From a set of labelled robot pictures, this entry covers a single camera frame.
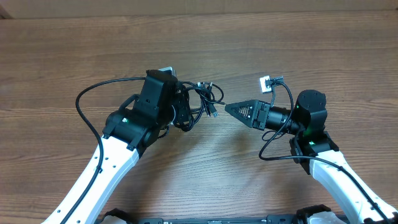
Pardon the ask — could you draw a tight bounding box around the black cable bundle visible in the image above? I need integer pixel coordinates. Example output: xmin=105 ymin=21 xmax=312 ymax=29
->
xmin=172 ymin=80 xmax=226 ymax=132

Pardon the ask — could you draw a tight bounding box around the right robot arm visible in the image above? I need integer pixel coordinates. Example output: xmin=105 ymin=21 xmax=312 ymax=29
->
xmin=225 ymin=90 xmax=397 ymax=223

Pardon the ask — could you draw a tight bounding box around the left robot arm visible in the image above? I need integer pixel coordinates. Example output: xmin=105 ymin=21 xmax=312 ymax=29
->
xmin=45 ymin=67 xmax=180 ymax=223

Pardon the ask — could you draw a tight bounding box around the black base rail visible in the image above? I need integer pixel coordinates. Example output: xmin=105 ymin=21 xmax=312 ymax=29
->
xmin=96 ymin=208 xmax=349 ymax=224

